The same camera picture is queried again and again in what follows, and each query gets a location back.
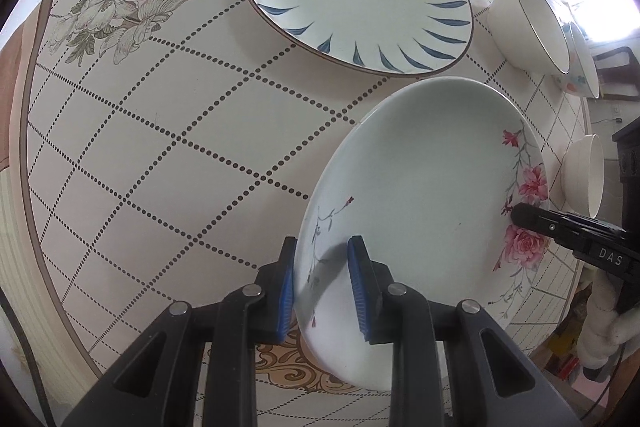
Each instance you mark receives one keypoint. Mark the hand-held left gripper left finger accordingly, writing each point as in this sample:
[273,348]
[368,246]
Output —
[286,292]

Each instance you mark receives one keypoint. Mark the white bowl with dark rim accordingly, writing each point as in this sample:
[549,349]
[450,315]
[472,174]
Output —
[525,27]

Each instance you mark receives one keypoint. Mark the white bowl with colour print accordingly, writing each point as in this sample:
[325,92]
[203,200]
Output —
[582,77]

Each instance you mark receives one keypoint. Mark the white plate with pink flowers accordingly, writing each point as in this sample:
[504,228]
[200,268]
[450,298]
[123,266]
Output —
[425,187]

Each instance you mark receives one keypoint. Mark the dark wooden cabinet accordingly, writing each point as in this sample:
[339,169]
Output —
[629,167]

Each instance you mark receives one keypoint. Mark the floral checked tablecloth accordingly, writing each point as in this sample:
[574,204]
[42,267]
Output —
[150,157]

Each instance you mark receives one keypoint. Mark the plain white bowl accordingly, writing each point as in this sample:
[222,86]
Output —
[580,177]

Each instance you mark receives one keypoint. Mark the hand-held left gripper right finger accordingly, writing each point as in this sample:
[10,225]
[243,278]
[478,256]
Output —
[357,287]

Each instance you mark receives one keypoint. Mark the person's right forearm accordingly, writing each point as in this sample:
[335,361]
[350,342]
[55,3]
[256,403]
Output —
[607,332]

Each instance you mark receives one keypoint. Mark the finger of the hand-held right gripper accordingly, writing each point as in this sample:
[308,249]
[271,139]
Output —
[535,217]

